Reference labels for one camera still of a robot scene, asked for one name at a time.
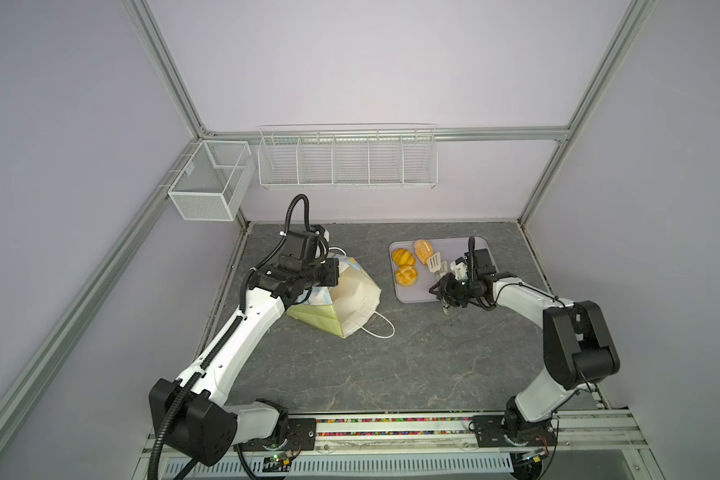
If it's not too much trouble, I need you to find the floral paper gift bag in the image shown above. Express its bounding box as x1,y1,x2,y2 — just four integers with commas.
286,247,396,340

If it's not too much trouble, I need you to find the yellow fake bread roll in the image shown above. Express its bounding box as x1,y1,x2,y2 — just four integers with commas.
392,248,417,267

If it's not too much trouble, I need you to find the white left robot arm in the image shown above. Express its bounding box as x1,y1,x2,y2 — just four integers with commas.
147,225,339,479

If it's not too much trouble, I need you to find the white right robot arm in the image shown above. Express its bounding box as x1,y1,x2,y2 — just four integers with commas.
429,245,620,435

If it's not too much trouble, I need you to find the lavender plastic tray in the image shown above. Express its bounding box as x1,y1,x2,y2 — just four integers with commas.
389,236,501,310

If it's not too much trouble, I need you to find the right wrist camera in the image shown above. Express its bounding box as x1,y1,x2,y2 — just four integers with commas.
450,258,469,281

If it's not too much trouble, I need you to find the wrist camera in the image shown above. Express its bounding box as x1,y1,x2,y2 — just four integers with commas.
450,258,469,281
311,224,330,242

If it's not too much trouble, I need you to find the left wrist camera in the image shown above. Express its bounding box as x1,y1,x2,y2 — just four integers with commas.
311,224,330,242

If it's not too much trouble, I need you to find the white mesh wall box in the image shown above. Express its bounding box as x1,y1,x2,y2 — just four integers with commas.
168,140,255,222

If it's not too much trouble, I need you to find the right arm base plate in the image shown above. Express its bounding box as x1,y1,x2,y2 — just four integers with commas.
469,414,557,448

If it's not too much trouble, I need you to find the long white wire basket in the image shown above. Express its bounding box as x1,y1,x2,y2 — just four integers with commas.
258,123,439,188

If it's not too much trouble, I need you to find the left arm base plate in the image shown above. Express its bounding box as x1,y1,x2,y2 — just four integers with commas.
241,417,317,452

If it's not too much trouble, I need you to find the aluminium mounting rail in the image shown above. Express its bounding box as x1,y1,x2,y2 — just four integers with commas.
158,409,664,479

